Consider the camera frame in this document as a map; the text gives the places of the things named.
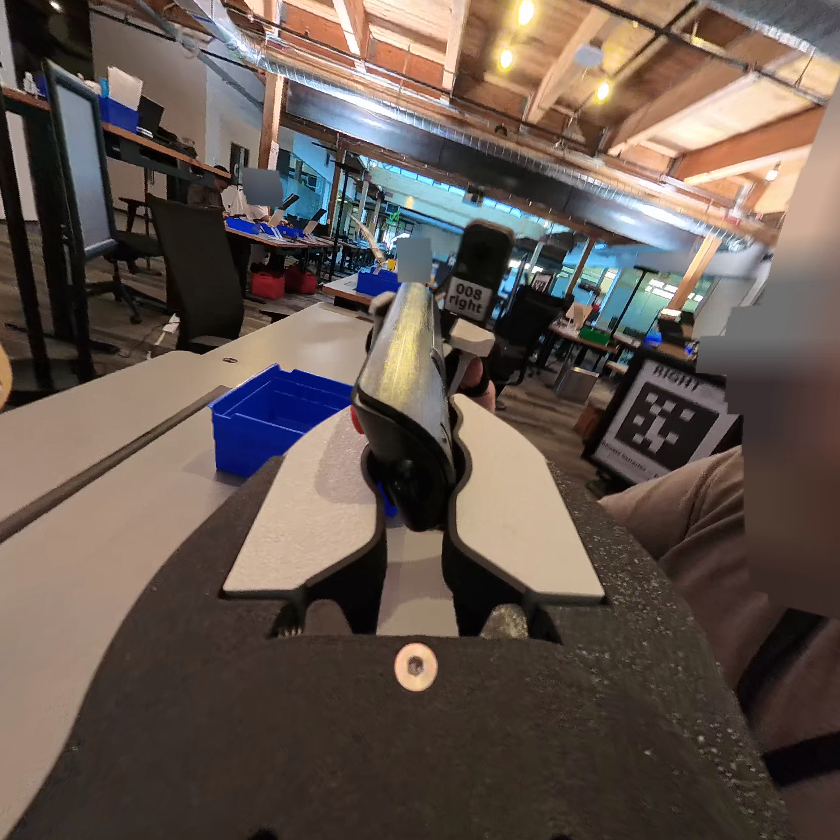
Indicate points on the blue plastic bin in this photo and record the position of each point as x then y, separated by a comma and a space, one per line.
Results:
121, 113
276, 414
378, 282

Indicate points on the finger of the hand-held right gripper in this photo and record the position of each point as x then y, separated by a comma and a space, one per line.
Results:
473, 337

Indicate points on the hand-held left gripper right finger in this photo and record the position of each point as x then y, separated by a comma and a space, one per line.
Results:
525, 525

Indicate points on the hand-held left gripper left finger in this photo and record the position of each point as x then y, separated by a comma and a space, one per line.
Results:
302, 525

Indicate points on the slim silver air duct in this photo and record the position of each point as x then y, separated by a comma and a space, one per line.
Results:
460, 145

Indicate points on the person's right hand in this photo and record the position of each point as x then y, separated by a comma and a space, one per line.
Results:
475, 387

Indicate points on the black framed display on stand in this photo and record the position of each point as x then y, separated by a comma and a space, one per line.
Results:
79, 158

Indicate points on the large silver air duct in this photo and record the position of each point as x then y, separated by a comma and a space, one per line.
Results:
788, 26

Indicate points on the black remote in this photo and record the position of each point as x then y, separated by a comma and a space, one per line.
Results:
407, 394

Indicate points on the ceiling spotlight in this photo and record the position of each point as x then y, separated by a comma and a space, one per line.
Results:
603, 89
505, 57
525, 11

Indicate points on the black office chair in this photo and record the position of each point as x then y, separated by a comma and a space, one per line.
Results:
532, 335
197, 276

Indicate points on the black framed marker sign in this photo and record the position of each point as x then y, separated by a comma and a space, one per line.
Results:
663, 420

